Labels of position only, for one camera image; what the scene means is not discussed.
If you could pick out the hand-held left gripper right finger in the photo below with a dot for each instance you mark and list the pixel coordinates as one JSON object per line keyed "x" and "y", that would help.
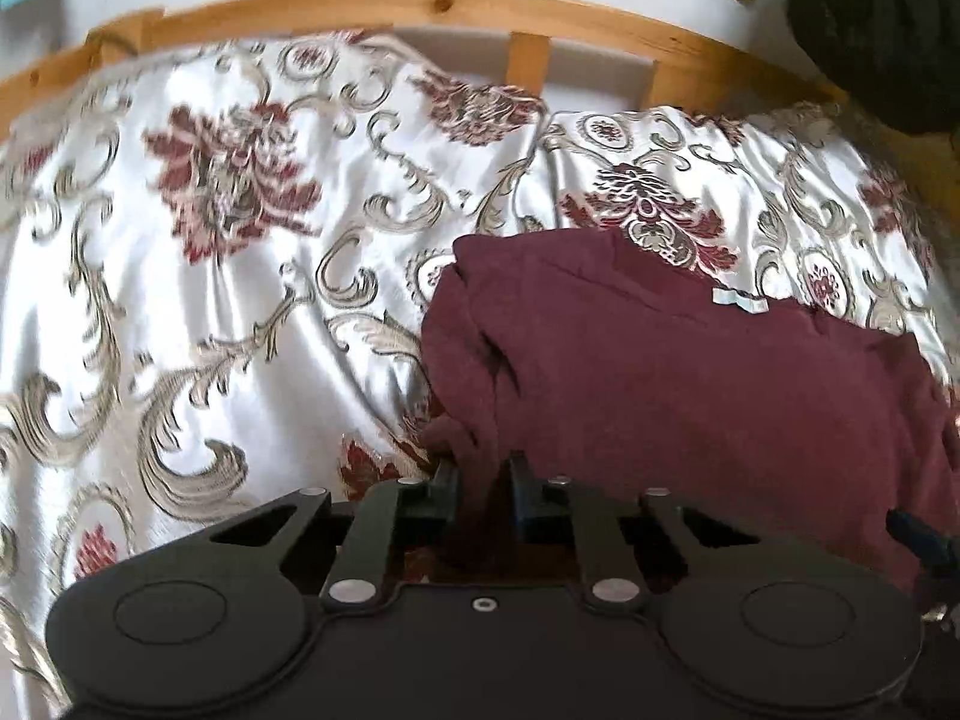
{"x": 522, "y": 501}

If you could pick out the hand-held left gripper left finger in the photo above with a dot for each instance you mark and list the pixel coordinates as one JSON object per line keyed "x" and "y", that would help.
{"x": 448, "y": 496}

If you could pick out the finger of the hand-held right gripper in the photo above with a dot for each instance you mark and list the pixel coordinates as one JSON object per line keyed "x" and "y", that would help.
{"x": 919, "y": 536}

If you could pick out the maroon long-sleeved top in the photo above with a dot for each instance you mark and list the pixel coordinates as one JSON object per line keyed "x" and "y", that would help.
{"x": 675, "y": 390}

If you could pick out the white floral bedspread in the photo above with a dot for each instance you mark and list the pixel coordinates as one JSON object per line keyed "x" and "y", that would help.
{"x": 187, "y": 262}

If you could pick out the black puffy jacket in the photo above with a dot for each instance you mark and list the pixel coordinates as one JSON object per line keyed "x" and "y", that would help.
{"x": 877, "y": 22}

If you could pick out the wooden bed frame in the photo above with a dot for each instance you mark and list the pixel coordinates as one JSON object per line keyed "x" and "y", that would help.
{"x": 420, "y": 4}

